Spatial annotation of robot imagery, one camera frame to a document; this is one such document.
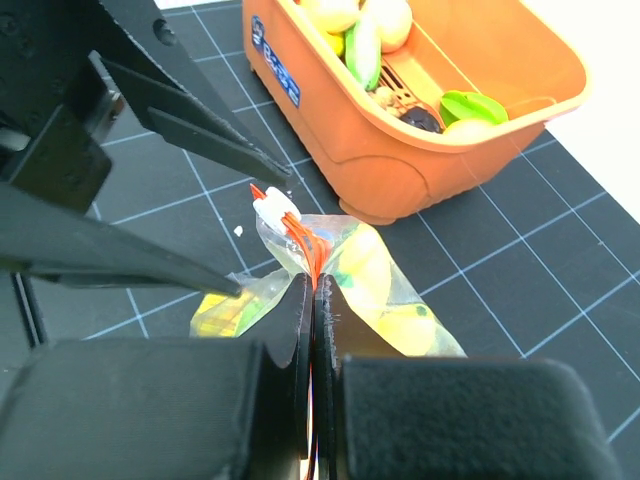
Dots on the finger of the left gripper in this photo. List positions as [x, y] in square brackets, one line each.
[168, 92]

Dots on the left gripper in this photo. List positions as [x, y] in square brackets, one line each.
[66, 68]

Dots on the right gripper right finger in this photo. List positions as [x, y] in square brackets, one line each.
[460, 420]

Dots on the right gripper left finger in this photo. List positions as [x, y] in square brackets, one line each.
[166, 408]

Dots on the red zipper clear bag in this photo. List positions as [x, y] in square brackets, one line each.
[343, 372]

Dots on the small yellow banana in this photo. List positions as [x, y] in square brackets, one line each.
[335, 41]

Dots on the peach front left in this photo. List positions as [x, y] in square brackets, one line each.
[332, 16]

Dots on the peach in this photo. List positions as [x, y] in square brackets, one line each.
[393, 19]
[332, 16]

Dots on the green cucumber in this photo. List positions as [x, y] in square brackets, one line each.
[363, 52]

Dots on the brown nuts pile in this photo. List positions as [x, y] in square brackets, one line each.
[390, 101]

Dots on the black grid mat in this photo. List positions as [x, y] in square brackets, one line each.
[538, 263]

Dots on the peach middle left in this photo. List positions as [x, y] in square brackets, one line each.
[393, 19]

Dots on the dark purple fruit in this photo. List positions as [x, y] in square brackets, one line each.
[422, 119]

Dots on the green star fruit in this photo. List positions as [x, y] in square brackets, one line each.
[458, 105]

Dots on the yellow lemon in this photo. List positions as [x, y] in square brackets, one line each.
[468, 130]

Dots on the orange plastic bin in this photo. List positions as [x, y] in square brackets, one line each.
[381, 168]

